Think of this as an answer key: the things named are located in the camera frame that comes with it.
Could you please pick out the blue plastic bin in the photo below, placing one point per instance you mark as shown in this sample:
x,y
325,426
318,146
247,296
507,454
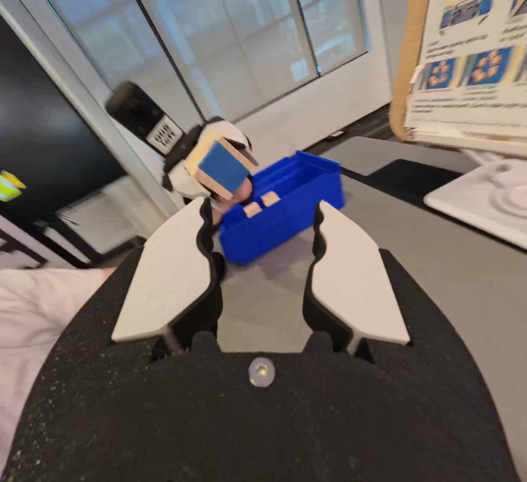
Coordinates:
x,y
267,239

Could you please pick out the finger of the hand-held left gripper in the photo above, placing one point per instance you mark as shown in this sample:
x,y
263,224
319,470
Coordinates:
x,y
185,183
226,128

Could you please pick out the wooden cube with blue stripe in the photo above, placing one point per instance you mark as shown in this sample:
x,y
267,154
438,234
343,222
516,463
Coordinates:
x,y
220,169
270,199
252,210

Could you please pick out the black display on stand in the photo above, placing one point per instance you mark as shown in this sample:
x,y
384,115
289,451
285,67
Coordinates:
x,y
49,128

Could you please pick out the frosted glass window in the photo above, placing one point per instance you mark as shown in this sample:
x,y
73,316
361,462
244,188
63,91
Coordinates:
x,y
226,16

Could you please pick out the white tablet stand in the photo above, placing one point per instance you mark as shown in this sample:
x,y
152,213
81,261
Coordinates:
x,y
486,202

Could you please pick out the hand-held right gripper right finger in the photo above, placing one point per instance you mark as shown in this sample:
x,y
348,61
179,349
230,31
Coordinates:
x,y
354,284

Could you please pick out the wooden backing board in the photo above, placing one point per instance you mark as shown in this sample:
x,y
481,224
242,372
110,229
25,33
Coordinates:
x,y
411,37

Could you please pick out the black mat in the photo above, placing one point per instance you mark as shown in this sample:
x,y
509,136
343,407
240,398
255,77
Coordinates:
x,y
411,181

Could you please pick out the person's left hand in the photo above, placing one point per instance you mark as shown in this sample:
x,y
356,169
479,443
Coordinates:
x,y
243,191

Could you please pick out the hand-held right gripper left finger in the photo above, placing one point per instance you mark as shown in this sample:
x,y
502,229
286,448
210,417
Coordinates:
x,y
164,280

